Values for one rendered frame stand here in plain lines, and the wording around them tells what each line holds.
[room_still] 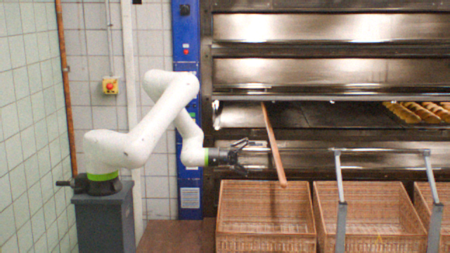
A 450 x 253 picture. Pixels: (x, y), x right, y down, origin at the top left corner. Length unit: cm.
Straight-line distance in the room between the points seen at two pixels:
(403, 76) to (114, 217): 187
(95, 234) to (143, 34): 133
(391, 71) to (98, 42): 176
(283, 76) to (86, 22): 121
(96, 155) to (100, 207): 21
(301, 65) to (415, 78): 68
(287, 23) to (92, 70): 120
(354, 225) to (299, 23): 129
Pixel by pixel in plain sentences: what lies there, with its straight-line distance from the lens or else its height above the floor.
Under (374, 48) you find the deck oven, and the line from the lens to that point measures 292.
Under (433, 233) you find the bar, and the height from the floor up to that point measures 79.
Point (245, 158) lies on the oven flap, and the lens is 296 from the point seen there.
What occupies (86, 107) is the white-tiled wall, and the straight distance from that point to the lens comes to 304.
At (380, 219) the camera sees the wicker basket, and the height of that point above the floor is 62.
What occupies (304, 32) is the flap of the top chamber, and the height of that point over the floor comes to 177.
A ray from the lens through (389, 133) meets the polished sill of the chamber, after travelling 305.
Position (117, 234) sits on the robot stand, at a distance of 198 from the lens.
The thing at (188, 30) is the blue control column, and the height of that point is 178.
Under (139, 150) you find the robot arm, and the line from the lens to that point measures 179.
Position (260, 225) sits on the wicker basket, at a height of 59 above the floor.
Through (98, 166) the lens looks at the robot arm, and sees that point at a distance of 192.
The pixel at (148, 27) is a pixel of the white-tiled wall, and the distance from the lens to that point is 288.
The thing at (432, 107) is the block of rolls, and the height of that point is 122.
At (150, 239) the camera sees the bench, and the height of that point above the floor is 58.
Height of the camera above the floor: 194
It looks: 15 degrees down
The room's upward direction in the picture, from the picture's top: straight up
